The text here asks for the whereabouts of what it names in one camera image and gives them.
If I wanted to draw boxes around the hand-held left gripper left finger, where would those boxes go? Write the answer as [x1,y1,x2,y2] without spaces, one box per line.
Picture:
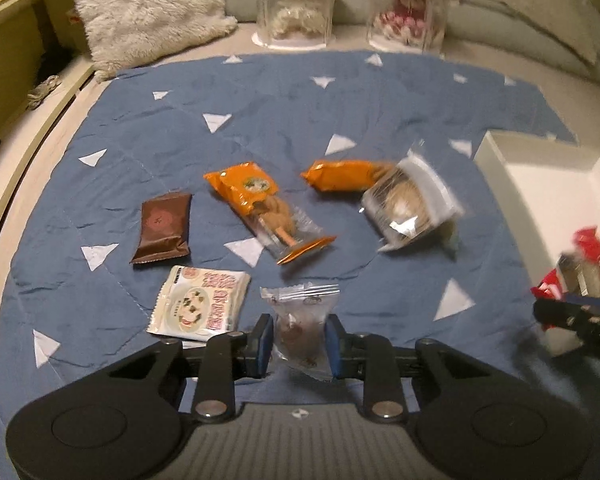
[107,314,275,422]

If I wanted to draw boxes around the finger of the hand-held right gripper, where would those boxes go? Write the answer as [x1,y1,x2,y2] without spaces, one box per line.
[562,295,600,311]
[532,299,600,362]

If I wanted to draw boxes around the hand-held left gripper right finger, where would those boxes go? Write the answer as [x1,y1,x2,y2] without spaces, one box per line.
[327,314,492,420]

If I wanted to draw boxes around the clear brown cake snack packet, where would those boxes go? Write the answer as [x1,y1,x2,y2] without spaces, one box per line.
[260,283,342,382]

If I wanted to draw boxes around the red snack packet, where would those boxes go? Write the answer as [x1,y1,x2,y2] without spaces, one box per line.
[530,226,600,332]

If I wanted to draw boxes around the white cardboard box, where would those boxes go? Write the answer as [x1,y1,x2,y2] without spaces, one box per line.
[474,130,600,306]

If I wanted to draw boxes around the brown foil snack packet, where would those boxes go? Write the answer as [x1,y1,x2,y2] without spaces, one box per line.
[130,191,193,266]

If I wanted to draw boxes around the large clear tray snack packet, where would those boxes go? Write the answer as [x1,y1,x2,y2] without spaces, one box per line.
[361,152,465,254]

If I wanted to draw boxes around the white printed snack packet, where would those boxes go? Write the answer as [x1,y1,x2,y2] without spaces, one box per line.
[146,265,252,343]

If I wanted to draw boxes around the long orange clear-window snack packet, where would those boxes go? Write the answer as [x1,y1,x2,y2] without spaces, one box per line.
[203,162,337,266]

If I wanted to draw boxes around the short orange snack packet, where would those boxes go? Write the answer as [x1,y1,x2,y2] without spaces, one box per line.
[300,159,393,195]

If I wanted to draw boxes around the blue blanket with white triangles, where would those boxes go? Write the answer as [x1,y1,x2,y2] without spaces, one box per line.
[0,49,578,461]

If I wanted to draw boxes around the grey folded duvet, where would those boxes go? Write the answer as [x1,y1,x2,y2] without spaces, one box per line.
[224,0,600,93]

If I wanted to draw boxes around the small metal trinket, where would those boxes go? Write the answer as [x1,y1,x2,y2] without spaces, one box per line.
[26,75,63,111]

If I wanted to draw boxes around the clear case with white doll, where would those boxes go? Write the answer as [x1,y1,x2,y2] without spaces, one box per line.
[251,0,338,51]

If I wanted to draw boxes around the clear case with red doll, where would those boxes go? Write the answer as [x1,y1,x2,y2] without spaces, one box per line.
[366,0,455,55]

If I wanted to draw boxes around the fluffy cream pillow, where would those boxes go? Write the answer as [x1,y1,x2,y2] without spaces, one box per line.
[66,0,239,82]

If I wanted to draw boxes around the wooden bedside shelf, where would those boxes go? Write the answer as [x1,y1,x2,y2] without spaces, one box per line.
[0,0,97,261]

